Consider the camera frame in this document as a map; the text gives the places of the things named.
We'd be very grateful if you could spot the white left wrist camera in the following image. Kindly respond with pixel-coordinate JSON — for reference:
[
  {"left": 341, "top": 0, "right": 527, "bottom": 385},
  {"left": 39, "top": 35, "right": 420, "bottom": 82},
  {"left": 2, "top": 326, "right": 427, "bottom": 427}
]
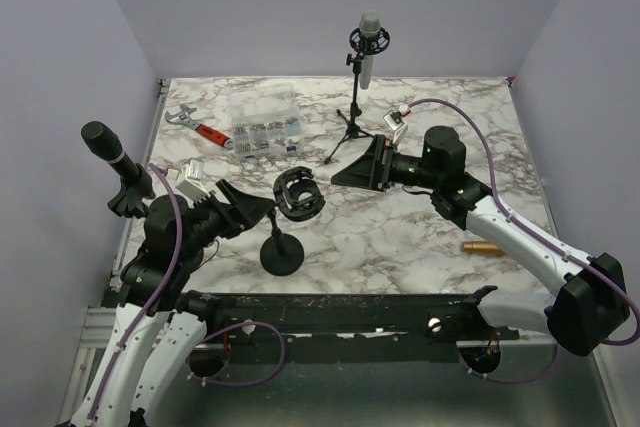
[{"left": 175, "top": 159, "right": 208, "bottom": 202}]

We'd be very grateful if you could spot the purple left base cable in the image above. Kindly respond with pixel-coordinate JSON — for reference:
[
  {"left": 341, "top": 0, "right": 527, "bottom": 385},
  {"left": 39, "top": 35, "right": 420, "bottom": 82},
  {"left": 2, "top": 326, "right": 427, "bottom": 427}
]
[{"left": 185, "top": 321, "right": 287, "bottom": 388}]

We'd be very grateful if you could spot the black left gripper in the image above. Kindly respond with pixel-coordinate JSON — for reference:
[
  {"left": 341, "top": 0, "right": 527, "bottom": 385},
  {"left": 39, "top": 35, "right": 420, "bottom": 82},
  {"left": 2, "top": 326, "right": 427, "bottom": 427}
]
[{"left": 179, "top": 178, "right": 275, "bottom": 261}]

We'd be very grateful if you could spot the black round-base shock mount stand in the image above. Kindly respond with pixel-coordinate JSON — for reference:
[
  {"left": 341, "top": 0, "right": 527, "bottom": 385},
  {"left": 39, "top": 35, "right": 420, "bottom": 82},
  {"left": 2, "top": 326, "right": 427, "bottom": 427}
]
[{"left": 260, "top": 167, "right": 327, "bottom": 277}]

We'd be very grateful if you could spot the red handled adjustable wrench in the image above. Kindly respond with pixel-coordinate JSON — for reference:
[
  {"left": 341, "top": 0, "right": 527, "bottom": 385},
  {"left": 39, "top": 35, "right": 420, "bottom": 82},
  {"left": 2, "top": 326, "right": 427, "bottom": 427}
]
[{"left": 164, "top": 104, "right": 233, "bottom": 150}]

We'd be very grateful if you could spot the clear plastic screw organizer box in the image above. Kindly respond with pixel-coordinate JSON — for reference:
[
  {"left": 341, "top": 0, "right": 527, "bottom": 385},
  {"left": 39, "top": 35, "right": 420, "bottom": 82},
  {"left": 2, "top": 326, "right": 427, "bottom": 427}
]
[{"left": 227, "top": 84, "right": 305, "bottom": 159}]

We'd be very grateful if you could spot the gold microphone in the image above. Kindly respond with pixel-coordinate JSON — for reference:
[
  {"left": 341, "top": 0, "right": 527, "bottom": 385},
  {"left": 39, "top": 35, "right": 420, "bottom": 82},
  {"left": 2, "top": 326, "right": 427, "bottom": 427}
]
[{"left": 461, "top": 241, "right": 505, "bottom": 256}]

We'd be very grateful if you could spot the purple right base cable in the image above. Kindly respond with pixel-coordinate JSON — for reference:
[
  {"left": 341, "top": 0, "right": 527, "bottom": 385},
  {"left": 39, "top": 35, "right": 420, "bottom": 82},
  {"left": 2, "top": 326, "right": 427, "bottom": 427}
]
[{"left": 457, "top": 341, "right": 562, "bottom": 383}]

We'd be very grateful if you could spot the black tripod microphone stand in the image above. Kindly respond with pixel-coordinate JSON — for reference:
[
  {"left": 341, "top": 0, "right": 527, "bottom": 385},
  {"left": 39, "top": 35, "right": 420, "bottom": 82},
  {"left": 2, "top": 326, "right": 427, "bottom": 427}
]
[{"left": 324, "top": 27, "right": 390, "bottom": 165}]

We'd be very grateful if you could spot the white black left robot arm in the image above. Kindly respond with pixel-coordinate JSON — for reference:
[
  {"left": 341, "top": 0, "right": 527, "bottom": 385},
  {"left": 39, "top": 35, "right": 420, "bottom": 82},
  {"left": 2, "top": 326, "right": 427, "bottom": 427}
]
[{"left": 68, "top": 180, "right": 276, "bottom": 426}]

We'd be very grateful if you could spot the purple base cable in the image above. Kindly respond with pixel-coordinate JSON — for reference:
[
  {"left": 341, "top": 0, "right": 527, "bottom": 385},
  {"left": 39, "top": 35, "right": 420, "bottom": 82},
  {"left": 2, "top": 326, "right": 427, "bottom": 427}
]
[
  {"left": 185, "top": 321, "right": 287, "bottom": 388},
  {"left": 457, "top": 341, "right": 562, "bottom": 383}
]

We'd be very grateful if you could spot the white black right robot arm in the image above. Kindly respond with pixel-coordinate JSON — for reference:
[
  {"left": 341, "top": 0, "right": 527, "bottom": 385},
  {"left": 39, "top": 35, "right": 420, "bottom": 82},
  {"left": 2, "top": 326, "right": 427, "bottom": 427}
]
[{"left": 331, "top": 126, "right": 630, "bottom": 356}]

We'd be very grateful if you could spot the black front mounting rail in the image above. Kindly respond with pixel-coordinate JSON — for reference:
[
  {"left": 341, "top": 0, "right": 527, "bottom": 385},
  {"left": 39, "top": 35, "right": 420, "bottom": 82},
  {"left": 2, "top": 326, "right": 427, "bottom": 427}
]
[{"left": 177, "top": 287, "right": 519, "bottom": 365}]

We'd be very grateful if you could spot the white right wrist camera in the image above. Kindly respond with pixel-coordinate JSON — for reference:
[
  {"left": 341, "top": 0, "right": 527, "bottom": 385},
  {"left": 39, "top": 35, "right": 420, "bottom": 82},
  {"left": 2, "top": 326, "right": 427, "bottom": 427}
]
[{"left": 383, "top": 107, "right": 411, "bottom": 147}]

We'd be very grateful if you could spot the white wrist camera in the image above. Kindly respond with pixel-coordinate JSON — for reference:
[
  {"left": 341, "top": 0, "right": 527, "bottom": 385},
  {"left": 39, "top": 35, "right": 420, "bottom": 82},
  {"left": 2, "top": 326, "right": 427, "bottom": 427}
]
[
  {"left": 383, "top": 107, "right": 411, "bottom": 147},
  {"left": 175, "top": 159, "right": 208, "bottom": 202}
]

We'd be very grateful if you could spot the silver microphone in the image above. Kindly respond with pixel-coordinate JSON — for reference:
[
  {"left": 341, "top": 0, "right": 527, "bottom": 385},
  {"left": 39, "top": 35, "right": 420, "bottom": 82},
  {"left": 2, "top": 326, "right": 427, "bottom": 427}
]
[{"left": 359, "top": 11, "right": 381, "bottom": 90}]

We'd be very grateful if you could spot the black microphone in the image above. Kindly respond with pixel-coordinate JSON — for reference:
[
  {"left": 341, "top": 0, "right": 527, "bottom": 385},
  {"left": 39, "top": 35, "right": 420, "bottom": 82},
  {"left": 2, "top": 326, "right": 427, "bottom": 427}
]
[{"left": 81, "top": 121, "right": 155, "bottom": 199}]

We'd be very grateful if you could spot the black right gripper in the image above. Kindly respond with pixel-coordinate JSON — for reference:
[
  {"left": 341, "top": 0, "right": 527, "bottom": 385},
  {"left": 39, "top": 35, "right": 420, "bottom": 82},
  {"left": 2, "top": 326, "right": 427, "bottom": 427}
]
[{"left": 332, "top": 133, "right": 441, "bottom": 193}]

